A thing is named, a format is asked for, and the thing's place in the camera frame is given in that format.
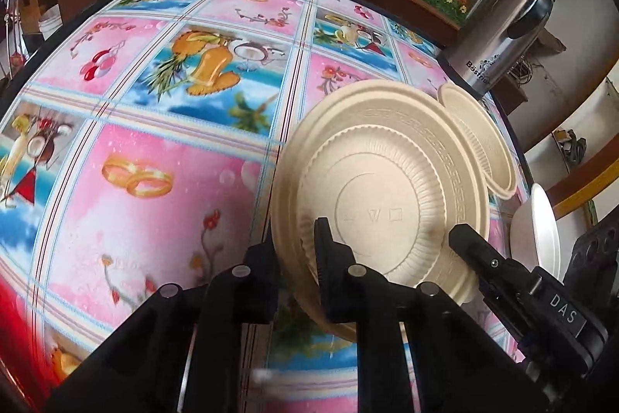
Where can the white plastic bucket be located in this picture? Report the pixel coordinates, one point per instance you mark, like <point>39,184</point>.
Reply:
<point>51,22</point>

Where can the beige plastic bowl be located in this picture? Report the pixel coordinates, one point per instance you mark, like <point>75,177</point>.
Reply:
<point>483,137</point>

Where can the white foam bowl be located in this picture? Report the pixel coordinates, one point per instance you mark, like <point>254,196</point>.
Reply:
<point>537,229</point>

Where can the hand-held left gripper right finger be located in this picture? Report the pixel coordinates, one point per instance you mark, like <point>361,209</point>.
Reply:
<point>333,272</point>

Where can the printed fruit tablecloth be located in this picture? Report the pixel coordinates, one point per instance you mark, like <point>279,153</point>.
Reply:
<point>169,151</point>

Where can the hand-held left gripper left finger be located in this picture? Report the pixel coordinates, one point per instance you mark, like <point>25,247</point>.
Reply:
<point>261,282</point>

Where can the stainless steel thermos jug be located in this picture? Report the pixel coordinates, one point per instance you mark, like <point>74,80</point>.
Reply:
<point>498,40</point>

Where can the red plastic plate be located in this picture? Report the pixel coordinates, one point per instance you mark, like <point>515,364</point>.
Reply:
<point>14,330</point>

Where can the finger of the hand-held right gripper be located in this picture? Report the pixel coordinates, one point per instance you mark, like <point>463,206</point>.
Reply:
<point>488,263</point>

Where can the beige paper plate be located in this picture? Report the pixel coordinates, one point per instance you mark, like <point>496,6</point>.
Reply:
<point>387,180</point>

